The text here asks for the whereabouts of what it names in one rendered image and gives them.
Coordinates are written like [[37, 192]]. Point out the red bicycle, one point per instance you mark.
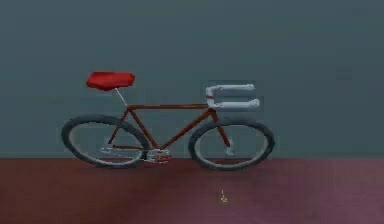
[[166, 106]]

